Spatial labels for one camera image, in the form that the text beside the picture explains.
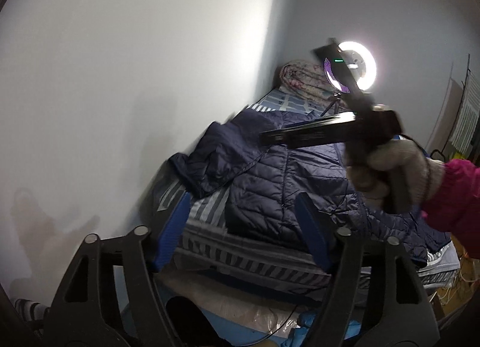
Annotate pink right sleeve forearm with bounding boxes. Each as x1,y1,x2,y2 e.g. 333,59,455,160
422,159,479,259

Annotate blue checked bed sheet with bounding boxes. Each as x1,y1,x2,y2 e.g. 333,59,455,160
249,89,334,115

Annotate navy quilted puffer jacket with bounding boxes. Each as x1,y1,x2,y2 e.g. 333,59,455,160
168,109,451,267

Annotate folded floral quilt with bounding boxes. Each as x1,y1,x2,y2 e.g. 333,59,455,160
278,60,338,106

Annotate white ring light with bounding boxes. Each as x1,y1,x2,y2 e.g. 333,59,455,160
323,41,377,94

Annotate blue white striped blanket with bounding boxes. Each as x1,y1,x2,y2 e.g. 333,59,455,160
153,174,461,293

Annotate clear plastic bag under bed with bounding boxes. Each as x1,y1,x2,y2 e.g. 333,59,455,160
156,269,298,337

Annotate right hand in white glove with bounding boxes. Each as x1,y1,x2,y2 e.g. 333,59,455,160
344,140,446,213

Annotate white cables on floor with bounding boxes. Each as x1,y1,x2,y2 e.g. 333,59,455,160
436,244,475,308

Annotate black metal chair frame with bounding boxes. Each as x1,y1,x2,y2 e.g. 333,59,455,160
430,149,447,163

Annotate hanging white towel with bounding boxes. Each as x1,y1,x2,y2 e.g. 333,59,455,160
449,71,480,154

